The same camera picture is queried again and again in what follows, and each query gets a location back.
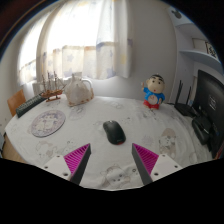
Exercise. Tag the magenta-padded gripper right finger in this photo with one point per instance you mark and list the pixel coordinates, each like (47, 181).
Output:
(146, 159)

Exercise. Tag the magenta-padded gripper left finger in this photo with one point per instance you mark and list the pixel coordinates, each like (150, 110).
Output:
(76, 159)

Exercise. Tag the black computer mouse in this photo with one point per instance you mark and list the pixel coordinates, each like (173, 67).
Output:
(114, 132)

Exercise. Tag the round printed purple mouse pad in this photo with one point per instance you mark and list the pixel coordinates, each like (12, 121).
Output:
(48, 123)

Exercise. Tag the white printed tablecloth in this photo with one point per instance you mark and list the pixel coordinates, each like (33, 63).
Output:
(146, 133)

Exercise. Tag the black router with antennas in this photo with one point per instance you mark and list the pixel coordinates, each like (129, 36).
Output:
(184, 108)

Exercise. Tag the small black box device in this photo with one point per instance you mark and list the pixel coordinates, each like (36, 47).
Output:
(202, 128)

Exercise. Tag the large white conch shell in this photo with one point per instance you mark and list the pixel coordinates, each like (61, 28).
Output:
(78, 91)

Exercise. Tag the cartoon boy figurine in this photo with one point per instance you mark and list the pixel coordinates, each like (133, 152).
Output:
(154, 91)

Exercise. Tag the black keyboard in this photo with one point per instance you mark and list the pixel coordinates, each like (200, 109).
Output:
(30, 106)

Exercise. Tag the wooden model sailing ship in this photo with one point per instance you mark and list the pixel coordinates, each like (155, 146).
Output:
(51, 92)

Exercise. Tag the white radiator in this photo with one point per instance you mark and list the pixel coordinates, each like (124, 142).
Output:
(36, 88)

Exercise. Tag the wooden chair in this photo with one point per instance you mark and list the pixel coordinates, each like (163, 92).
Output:
(16, 101)

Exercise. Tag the black monitor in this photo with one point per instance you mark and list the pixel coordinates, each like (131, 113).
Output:
(213, 106)

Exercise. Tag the sheer star-print curtain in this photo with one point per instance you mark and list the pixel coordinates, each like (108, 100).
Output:
(86, 40)

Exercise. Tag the white wall shelf unit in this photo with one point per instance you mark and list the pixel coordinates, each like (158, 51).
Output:
(200, 55)

